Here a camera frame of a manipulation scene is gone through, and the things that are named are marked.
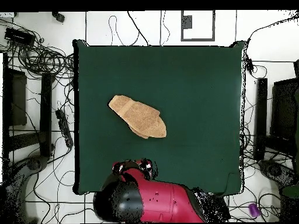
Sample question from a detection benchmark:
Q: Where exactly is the black power strip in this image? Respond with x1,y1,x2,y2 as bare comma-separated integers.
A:
54,108,74,149

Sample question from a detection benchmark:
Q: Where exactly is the black plug adapter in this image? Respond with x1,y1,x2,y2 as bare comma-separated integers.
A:
245,58,255,75

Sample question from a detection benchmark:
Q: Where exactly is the long black cable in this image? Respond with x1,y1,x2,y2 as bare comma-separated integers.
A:
246,11,299,44

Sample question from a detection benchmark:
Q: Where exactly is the tan terry towel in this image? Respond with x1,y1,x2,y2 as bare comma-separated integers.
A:
107,94,168,140

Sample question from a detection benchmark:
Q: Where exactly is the thick black cable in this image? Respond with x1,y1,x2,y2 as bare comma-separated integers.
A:
126,10,150,47

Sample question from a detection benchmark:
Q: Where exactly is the dark green tablecloth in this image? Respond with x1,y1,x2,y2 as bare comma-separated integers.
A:
72,38,246,196

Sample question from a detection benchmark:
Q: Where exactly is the small purple object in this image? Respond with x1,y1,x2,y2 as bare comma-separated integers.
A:
248,202,261,218

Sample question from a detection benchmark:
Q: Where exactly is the small grey square plate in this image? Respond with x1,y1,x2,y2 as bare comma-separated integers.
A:
182,15,193,29

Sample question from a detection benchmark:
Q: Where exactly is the small dark object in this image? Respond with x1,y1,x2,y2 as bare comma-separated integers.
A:
51,11,65,23

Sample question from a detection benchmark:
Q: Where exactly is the grey rectangular floor frame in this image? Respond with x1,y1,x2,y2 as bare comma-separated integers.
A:
180,10,216,42

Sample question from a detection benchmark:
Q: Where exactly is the grey stand base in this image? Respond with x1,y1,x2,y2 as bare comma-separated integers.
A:
2,155,51,223
258,159,297,187

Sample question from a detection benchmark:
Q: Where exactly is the black frame stand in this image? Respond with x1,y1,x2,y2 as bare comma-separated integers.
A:
2,52,56,162
253,59,299,162

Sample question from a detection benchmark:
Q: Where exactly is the green rounded object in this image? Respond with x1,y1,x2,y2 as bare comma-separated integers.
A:
281,184,299,200

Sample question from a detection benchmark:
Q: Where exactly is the black cable tangle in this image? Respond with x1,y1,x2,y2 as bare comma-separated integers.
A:
0,18,75,80

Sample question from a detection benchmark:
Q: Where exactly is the thin looped black cable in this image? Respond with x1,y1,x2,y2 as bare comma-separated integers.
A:
107,15,141,47

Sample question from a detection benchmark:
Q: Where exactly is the black rectangular box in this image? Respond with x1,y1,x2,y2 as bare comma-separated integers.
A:
4,27,36,46

